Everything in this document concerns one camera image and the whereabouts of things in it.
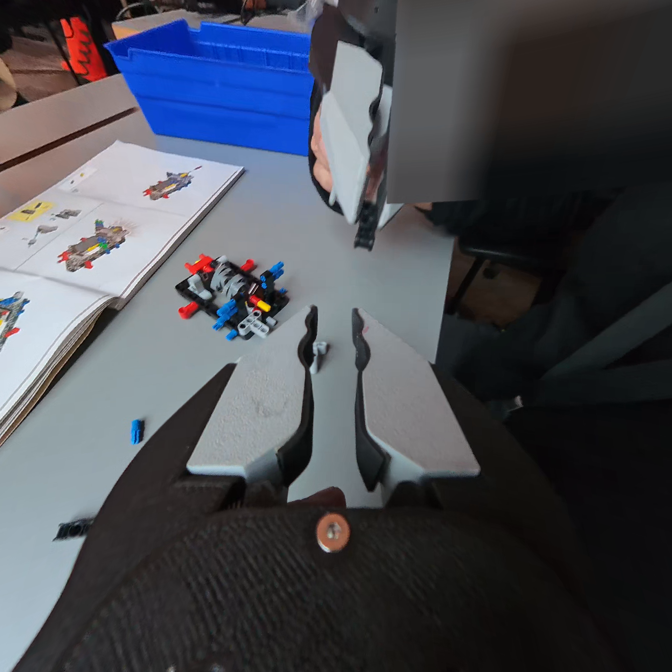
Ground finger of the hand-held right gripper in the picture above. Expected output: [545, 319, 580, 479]
[318, 40, 385, 225]
[373, 83, 403, 230]

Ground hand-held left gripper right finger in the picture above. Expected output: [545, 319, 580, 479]
[351, 308, 482, 492]

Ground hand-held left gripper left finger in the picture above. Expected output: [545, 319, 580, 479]
[185, 306, 319, 487]

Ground small black lego piece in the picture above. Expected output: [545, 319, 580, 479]
[354, 202, 380, 252]

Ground lego chassis assembly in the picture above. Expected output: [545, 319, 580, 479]
[175, 254, 290, 341]

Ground lego instruction booklet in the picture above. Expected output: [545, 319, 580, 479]
[0, 139, 245, 445]

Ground black three-hole lego beam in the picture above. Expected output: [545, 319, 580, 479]
[52, 517, 96, 542]

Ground person's right hand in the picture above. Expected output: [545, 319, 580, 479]
[312, 130, 338, 198]

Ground blue plastic bin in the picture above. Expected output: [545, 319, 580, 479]
[103, 19, 317, 157]

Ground orange traffic cone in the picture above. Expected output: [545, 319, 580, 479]
[59, 16, 109, 83]

